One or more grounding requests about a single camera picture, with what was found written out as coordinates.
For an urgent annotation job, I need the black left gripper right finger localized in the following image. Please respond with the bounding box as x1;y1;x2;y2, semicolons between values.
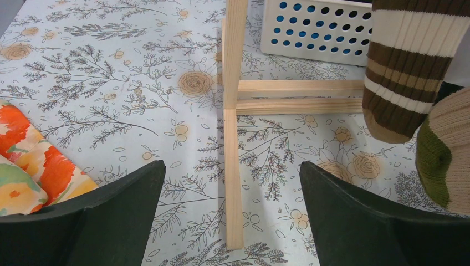
300;161;469;265

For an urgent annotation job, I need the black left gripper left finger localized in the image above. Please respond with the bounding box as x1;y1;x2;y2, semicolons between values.
1;160;166;265

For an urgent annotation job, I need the orange floral cloth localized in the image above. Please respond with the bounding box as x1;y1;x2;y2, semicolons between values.
1;100;98;216

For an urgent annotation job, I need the green beige knit sock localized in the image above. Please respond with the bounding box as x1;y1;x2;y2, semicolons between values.
416;88;469;214

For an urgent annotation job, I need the brown striped sock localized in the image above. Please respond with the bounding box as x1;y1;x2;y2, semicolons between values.
362;1;469;144

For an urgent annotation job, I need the white perforated plastic basket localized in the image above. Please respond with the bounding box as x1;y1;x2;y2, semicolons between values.
260;0;372;67

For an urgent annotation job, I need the wooden clothes rack frame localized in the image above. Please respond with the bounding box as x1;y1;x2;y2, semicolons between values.
222;1;364;249

